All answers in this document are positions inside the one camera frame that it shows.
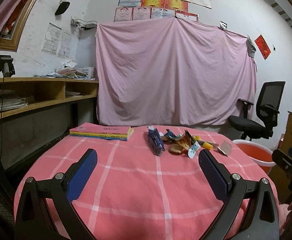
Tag yellow plastic cap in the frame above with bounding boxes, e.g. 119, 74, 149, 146
194, 135, 201, 141
202, 141, 214, 150

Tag white green paper strip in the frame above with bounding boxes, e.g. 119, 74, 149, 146
187, 141, 201, 159

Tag white paper wrapper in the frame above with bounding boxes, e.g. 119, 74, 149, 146
217, 141, 232, 156

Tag blue green snack wrapper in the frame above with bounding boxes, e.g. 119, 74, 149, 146
160, 129, 182, 143

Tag red plastic trash bucket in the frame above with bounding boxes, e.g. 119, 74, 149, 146
233, 139, 275, 174

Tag wooden cabinet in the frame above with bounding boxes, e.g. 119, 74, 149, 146
269, 111, 292, 204

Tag black office chair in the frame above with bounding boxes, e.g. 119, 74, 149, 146
228, 81, 286, 140

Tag pink checked tablecloth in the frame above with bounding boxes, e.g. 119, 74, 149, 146
14, 126, 289, 239

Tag pink top book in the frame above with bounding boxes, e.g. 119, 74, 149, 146
70, 122, 134, 135

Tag yellow blue bottom book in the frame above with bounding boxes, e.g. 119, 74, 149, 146
70, 133, 131, 141

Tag large pink hanging sheet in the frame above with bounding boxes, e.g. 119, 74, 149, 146
96, 17, 257, 126

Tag stack of papers on shelf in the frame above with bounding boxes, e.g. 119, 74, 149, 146
34, 60, 96, 81

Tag wooden framed mirror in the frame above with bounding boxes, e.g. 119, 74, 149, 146
0, 0, 36, 52

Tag red wall paper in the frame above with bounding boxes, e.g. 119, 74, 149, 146
254, 35, 271, 60

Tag wooden wall shelf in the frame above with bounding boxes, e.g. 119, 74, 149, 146
0, 77, 99, 120

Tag wall calendar sheets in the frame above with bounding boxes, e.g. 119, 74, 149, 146
42, 22, 72, 58

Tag wire wall rack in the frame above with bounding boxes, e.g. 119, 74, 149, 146
70, 18, 98, 30

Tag black wall brush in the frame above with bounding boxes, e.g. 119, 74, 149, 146
55, 0, 70, 16

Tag certificates on wall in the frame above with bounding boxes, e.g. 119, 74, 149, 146
113, 0, 212, 22

